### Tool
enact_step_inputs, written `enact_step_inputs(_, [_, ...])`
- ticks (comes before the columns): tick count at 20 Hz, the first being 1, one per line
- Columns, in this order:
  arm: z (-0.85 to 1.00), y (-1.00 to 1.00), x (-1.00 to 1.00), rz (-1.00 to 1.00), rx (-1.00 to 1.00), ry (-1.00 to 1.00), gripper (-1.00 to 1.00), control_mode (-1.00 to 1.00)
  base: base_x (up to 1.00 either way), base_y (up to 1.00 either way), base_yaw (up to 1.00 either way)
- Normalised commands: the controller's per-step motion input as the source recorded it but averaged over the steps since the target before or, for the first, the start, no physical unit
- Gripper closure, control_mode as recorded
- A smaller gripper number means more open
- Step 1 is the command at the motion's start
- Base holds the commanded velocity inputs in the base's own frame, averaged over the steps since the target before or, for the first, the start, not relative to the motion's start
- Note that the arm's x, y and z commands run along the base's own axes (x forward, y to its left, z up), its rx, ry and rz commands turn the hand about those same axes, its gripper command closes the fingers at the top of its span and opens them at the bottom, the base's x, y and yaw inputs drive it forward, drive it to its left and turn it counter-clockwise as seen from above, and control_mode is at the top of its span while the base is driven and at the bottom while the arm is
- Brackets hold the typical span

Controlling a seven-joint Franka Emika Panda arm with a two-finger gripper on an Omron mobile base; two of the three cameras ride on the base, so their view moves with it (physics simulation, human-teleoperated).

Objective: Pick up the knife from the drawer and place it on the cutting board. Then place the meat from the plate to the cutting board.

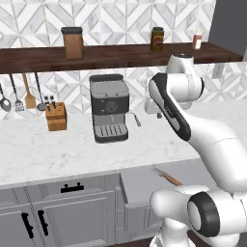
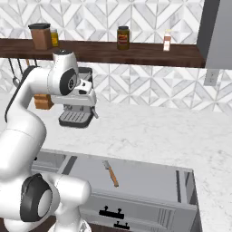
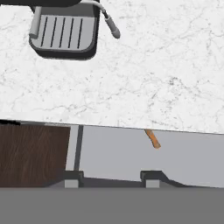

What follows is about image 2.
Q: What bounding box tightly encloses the small yellow jar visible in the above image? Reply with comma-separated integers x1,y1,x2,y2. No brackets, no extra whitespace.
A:
49,28,60,48

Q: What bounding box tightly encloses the hanging dark utensil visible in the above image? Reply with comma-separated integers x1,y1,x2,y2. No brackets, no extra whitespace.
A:
16,58,25,76

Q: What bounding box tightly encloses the white wall socket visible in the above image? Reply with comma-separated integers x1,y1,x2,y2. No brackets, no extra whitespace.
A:
203,68,219,87

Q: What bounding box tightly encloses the grey open drawer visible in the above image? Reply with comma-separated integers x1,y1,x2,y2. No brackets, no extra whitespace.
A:
31,147,204,232

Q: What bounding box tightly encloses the brown canister with black lid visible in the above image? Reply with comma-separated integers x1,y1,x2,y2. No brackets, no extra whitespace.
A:
28,23,53,51

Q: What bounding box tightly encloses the grey and black coffee machine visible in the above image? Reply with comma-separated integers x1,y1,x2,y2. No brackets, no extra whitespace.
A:
58,66,100,129

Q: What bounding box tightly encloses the grey wall cupboard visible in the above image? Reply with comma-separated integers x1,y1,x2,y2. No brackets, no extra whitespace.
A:
196,0,232,71

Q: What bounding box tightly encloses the black drawer handle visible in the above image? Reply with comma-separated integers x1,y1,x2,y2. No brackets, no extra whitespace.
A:
98,205,126,220
113,220,131,231

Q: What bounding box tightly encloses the white and orange bottle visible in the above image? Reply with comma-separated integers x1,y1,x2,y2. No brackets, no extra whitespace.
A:
162,29,173,53

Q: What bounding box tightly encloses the dark jar with red label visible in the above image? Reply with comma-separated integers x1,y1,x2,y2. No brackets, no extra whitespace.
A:
116,25,131,51

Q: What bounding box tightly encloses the knife with wooden handle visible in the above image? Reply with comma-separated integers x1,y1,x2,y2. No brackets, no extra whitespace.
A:
101,159,120,189

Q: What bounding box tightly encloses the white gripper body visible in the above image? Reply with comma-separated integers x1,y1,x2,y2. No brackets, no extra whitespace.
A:
51,90,98,107

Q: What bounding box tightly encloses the dark wooden wall shelf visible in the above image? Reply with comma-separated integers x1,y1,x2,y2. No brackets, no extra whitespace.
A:
0,37,207,69

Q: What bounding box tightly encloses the brown wooden block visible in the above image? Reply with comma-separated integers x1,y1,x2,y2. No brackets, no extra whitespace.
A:
33,93,55,111

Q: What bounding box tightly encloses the hanging grey ladle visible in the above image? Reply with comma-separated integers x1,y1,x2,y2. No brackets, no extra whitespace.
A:
7,58,21,89

